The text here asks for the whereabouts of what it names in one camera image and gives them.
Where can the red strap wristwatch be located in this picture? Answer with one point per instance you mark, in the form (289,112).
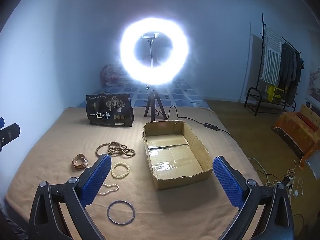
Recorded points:
(80,162)

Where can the folded floral quilt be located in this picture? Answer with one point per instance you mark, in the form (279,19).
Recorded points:
(114,73)

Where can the black snack bag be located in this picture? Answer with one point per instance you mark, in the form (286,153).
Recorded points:
(110,110)

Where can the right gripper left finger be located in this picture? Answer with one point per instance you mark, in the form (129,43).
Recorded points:
(46,218)

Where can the yellow box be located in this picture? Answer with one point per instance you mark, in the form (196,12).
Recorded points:
(274,94)

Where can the phone holder clamp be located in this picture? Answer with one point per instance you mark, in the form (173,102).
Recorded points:
(150,37)

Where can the black clothes rack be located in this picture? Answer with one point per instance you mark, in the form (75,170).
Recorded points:
(256,96)

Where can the black tripod stand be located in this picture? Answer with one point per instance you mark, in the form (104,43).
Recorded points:
(153,98)

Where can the blue patterned bed sheet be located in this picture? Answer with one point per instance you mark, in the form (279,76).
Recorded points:
(177,93)

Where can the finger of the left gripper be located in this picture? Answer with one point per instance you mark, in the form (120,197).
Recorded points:
(2,122)
(8,134)

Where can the dark hanging clothes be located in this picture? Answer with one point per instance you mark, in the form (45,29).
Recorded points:
(290,67)

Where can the striped white towel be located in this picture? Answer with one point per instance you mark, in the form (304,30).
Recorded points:
(272,45)

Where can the bright ring light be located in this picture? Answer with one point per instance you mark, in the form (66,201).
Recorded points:
(156,62)

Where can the orange covered chair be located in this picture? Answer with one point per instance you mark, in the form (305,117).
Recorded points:
(302,127)

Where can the dark metal bangle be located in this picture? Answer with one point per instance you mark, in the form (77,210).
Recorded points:
(121,213)

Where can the cardboard box tray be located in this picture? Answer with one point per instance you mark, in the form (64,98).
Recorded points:
(175,155)

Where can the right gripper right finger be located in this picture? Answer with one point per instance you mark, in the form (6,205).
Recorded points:
(276,220)

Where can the wall painting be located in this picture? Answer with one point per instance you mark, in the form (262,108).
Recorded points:
(313,87)

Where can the tan blanket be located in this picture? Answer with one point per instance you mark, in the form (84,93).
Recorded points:
(197,211)

